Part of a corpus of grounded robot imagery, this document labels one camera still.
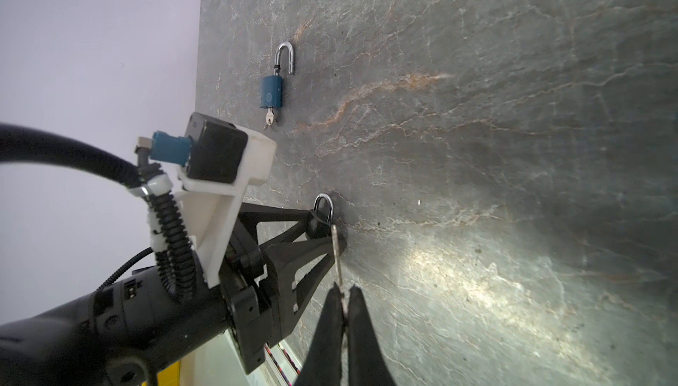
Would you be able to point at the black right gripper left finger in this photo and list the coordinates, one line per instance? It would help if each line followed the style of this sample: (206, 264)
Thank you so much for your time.
(323, 364)

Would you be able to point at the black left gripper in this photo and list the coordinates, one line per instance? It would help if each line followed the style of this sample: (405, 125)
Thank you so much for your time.
(268, 286)

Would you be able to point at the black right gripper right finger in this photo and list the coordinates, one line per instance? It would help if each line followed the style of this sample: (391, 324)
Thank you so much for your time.
(366, 363)

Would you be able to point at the small silver key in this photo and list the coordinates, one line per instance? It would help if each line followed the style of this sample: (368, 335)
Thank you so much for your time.
(337, 253)

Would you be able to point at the blue padlock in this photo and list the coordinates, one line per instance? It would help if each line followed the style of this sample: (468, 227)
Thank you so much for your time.
(272, 85)

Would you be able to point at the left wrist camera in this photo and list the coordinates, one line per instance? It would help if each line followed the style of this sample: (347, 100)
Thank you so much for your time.
(217, 161)

